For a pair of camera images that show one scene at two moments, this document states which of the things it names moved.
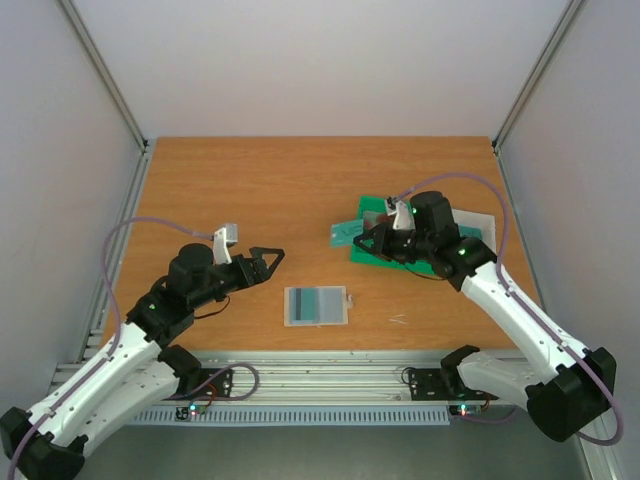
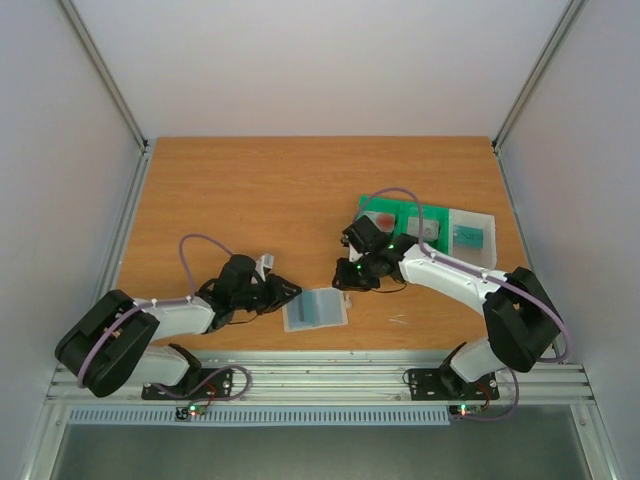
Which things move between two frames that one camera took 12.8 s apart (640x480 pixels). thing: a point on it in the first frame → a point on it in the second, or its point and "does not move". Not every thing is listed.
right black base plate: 442,384 does not move
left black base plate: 214,383 does not move
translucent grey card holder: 316,305 does not move
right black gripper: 386,240 → 351,273
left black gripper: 258,265 → 278,293
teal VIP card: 470,231 does not move
